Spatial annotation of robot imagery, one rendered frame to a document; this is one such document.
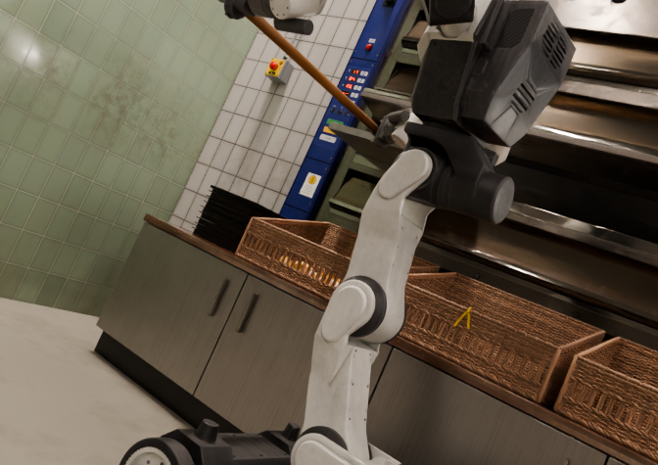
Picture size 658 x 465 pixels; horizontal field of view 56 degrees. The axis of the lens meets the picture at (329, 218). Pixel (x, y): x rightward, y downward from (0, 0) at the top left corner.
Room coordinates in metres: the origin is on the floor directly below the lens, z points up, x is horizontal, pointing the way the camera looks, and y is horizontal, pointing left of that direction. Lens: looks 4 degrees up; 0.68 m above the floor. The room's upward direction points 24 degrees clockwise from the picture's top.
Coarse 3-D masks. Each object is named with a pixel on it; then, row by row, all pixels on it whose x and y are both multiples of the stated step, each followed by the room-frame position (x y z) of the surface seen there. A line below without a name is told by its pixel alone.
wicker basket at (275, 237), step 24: (264, 240) 2.20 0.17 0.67; (288, 240) 2.15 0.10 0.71; (312, 240) 2.59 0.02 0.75; (336, 240) 2.57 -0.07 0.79; (264, 264) 2.17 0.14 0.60; (288, 264) 2.13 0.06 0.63; (312, 264) 2.57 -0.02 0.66; (336, 264) 2.02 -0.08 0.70; (432, 264) 2.34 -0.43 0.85; (312, 288) 2.05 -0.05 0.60; (336, 288) 2.00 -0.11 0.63
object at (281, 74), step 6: (276, 60) 2.99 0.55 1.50; (282, 60) 2.96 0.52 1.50; (282, 66) 2.96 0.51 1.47; (288, 66) 2.98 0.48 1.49; (270, 72) 2.99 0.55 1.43; (276, 72) 2.96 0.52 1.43; (282, 72) 2.96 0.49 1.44; (288, 72) 2.99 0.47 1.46; (270, 78) 3.03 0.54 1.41; (276, 78) 2.98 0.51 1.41; (282, 78) 2.98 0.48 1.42; (288, 78) 3.01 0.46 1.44
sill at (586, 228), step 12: (360, 156) 2.67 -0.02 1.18; (384, 168) 2.59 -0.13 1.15; (516, 204) 2.25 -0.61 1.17; (540, 216) 2.19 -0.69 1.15; (552, 216) 2.17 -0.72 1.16; (564, 216) 2.15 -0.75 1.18; (576, 228) 2.12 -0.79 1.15; (588, 228) 2.10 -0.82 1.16; (600, 228) 2.08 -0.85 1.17; (612, 240) 2.05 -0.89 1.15; (624, 240) 2.03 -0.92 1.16; (636, 240) 2.01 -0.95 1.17; (648, 252) 1.98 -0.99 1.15
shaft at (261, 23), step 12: (264, 24) 1.61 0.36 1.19; (276, 36) 1.66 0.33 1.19; (288, 48) 1.71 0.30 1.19; (300, 60) 1.76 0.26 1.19; (312, 72) 1.82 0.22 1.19; (324, 84) 1.88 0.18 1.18; (336, 96) 1.95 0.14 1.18; (348, 108) 2.02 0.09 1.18; (360, 120) 2.11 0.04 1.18; (372, 120) 2.15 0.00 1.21
